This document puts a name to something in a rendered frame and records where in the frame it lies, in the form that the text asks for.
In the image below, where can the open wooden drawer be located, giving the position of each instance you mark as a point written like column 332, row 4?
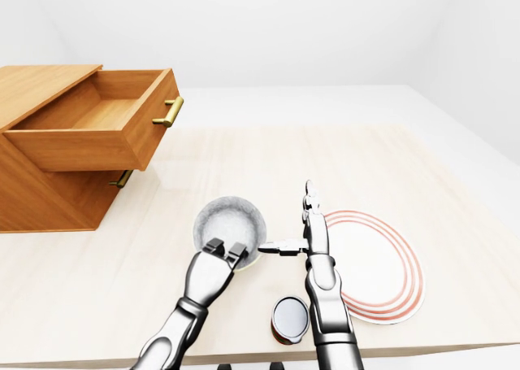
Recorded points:
column 81, row 150

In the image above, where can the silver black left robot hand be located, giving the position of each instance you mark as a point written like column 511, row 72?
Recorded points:
column 209, row 274

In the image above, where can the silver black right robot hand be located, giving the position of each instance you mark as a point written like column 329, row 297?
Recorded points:
column 317, row 236

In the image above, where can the grey speckled bowl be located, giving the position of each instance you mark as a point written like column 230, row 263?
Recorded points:
column 229, row 219

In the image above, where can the closed wooden drawer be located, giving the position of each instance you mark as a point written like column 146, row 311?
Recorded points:
column 91, row 199

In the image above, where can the small dark shape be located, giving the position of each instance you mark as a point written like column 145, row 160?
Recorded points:
column 224, row 367
column 277, row 366

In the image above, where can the tin with silver lid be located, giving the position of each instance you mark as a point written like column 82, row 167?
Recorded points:
column 289, row 316

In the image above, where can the white plate with red rings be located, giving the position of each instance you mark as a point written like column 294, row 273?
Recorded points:
column 373, row 264

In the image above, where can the wooden cabinet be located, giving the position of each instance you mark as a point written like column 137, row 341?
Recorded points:
column 24, row 191

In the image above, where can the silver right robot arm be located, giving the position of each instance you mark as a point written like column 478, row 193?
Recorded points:
column 331, row 317

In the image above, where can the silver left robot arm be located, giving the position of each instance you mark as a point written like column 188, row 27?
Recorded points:
column 174, row 333

